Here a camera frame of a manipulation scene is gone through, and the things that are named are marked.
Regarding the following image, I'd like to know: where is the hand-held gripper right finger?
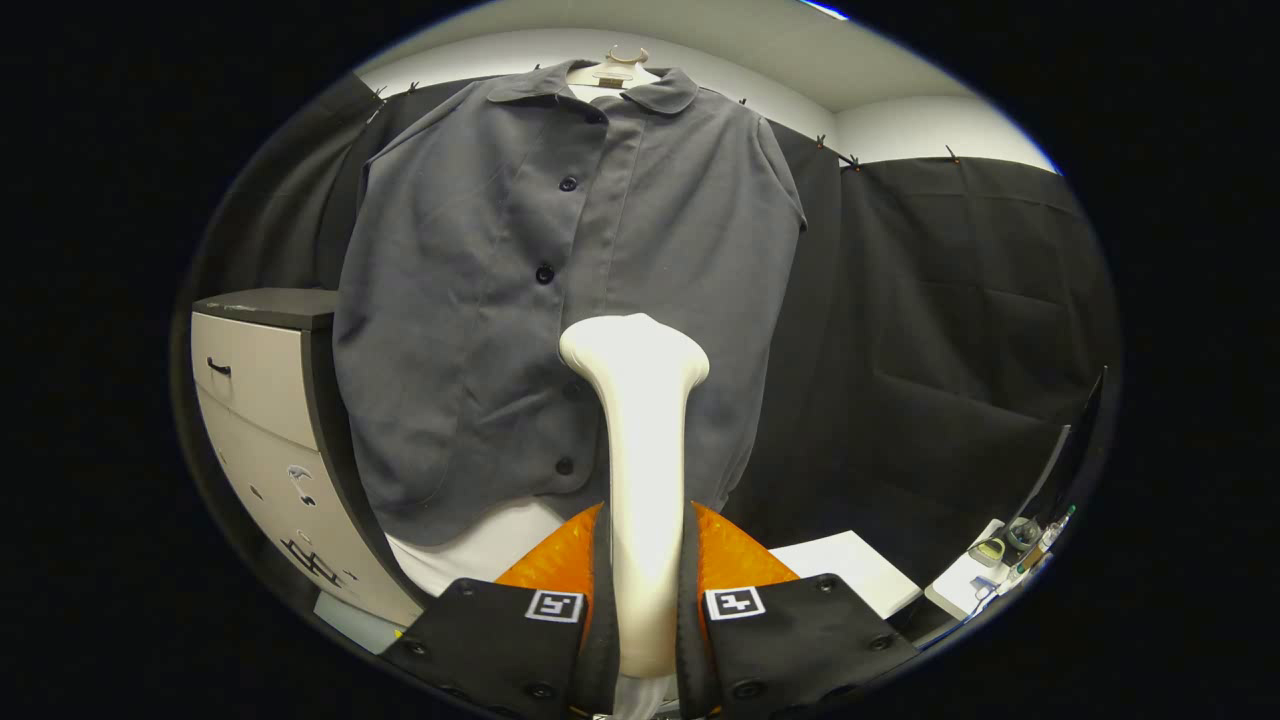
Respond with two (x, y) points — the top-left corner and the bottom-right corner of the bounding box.
(678, 500), (921, 720)

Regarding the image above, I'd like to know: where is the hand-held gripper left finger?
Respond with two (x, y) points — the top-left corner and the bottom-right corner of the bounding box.
(380, 500), (621, 719)

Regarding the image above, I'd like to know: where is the white garment steamer with hose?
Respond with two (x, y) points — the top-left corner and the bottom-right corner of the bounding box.
(558, 313), (711, 720)

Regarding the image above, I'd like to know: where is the grey button-up shirt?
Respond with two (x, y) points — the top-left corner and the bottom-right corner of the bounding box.
(332, 60), (808, 548)

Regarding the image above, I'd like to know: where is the white flat box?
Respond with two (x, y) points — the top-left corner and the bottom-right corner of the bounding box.
(768, 530), (923, 621)

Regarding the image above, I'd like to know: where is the white dress form mannequin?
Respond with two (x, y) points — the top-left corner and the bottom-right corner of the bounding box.
(385, 45), (661, 599)

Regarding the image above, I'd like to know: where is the black monitor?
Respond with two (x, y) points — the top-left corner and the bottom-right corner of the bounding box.
(1005, 365), (1109, 531)

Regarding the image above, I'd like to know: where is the grey cabinet with dark top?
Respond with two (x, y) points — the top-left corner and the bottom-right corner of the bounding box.
(190, 288), (426, 629)

